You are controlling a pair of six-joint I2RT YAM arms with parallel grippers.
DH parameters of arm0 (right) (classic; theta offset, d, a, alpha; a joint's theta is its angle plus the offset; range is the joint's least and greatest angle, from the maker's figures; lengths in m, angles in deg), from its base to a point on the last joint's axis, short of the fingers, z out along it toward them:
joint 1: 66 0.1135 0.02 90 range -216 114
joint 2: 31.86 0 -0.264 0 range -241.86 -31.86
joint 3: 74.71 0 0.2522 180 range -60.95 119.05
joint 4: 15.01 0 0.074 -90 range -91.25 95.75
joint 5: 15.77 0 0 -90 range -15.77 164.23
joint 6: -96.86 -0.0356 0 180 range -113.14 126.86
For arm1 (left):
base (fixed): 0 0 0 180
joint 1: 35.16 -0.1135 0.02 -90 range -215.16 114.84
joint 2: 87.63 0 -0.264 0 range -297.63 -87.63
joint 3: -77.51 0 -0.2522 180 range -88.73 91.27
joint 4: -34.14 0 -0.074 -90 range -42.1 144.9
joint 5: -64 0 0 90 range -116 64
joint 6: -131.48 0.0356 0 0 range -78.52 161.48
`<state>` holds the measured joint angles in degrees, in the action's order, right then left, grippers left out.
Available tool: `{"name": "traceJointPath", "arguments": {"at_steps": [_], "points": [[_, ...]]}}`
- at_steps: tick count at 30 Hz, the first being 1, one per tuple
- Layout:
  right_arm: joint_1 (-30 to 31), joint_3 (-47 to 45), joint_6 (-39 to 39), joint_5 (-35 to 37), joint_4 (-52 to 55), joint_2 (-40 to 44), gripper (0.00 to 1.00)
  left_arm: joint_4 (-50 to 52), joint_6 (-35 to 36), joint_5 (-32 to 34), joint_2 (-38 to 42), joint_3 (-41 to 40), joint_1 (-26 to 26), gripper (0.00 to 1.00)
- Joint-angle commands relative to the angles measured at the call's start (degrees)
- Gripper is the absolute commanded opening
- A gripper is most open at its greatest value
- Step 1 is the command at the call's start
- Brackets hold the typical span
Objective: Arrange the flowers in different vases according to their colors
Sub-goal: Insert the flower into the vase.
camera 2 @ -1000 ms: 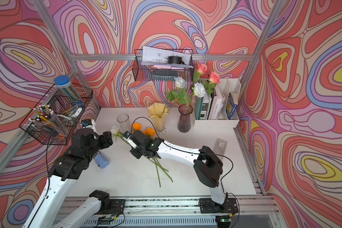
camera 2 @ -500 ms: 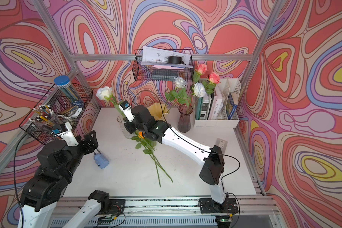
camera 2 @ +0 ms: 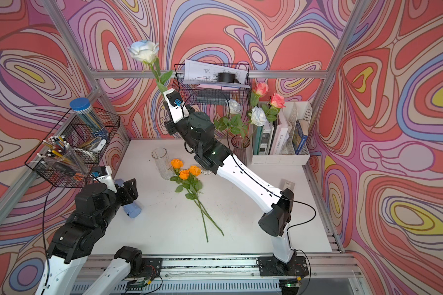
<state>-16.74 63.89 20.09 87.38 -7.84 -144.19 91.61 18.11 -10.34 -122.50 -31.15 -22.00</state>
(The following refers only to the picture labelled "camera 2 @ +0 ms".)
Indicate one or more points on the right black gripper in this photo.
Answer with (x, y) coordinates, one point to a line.
(170, 125)

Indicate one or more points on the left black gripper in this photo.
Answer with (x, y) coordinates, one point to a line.
(127, 192)

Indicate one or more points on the pink rose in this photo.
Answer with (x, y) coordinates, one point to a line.
(259, 91)
(273, 107)

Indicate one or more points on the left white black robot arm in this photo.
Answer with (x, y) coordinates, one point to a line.
(72, 243)

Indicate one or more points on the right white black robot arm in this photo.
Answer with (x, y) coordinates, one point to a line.
(197, 131)

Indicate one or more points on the orange rose back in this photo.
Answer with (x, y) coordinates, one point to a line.
(177, 164)

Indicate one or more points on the orange rose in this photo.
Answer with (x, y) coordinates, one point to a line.
(194, 171)
(177, 164)
(188, 182)

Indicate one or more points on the clear glass vase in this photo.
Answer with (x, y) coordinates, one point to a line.
(162, 162)

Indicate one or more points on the orange rose left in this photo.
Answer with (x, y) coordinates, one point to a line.
(188, 182)

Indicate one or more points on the yellow ruffled glass vase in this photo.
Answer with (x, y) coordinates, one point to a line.
(205, 171)

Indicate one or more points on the white printed paper sheets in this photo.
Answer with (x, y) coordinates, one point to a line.
(206, 72)

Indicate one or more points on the purple ribbed glass vase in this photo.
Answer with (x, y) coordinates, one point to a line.
(240, 145)

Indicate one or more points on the orange rose right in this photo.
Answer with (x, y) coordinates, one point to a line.
(194, 171)

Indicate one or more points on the black tape roll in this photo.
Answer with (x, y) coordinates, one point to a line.
(226, 77)

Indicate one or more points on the green folder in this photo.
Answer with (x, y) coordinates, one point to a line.
(257, 138)

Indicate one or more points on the clear cup of pens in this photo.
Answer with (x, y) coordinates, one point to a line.
(62, 157)

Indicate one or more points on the white book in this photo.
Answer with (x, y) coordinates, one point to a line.
(281, 135)

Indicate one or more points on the blue lid pencil jar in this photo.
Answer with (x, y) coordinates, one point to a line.
(85, 111)

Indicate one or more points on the white desktop file organizer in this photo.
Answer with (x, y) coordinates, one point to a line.
(293, 112)

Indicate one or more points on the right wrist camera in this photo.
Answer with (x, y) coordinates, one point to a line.
(176, 105)

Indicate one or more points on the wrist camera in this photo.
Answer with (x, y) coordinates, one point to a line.
(103, 174)
(176, 105)

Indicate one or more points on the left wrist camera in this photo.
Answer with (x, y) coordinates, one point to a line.
(103, 174)

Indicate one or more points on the black wire wall basket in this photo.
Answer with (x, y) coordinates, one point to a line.
(215, 93)

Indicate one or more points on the black wire pen basket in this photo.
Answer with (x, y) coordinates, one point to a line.
(90, 148)

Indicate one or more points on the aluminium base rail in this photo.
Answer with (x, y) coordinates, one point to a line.
(318, 274)

